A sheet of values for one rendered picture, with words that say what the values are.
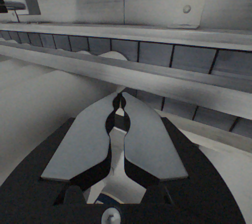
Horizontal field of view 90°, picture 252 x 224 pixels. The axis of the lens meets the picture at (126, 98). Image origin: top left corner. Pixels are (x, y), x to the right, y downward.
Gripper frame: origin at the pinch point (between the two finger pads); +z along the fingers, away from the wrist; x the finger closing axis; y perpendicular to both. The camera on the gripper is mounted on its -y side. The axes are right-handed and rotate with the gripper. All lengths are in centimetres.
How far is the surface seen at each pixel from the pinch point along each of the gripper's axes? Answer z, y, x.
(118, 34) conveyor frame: 6.8, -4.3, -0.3
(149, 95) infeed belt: 4.2, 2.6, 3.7
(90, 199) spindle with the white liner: 1.3, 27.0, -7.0
